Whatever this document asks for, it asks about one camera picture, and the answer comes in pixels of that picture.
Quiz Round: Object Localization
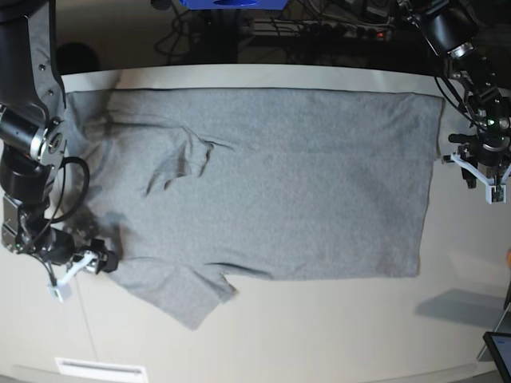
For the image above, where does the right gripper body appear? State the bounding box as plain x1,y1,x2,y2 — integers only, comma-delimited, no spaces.
35,227,108,279

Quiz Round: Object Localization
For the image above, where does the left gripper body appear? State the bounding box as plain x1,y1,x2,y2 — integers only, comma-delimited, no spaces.
448,134,510,184

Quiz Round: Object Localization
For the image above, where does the grey T-shirt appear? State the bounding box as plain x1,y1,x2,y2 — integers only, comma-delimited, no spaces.
65,89,443,330

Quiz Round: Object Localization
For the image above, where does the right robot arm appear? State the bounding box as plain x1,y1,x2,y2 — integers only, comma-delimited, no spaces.
1,1,119,286

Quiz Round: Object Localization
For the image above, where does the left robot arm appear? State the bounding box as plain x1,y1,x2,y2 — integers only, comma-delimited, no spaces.
398,1,510,202

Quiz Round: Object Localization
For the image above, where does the white label strip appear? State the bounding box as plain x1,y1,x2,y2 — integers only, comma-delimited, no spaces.
55,357,149,382

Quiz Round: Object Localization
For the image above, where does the black tablet on stand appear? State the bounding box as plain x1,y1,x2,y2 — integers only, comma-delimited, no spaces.
483,332,511,383

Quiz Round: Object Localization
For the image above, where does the black power strip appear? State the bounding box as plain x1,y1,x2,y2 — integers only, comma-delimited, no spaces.
240,18,392,41

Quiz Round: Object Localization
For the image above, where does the blue box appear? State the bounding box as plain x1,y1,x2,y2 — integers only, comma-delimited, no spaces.
180,0,287,10

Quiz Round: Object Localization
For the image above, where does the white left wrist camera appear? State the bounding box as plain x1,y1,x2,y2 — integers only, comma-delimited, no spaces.
485,184,507,204

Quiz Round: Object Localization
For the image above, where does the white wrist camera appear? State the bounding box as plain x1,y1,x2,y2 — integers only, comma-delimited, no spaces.
485,184,507,204
47,282,72,303

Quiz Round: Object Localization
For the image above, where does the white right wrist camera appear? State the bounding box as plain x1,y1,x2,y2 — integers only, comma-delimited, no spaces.
47,282,72,303

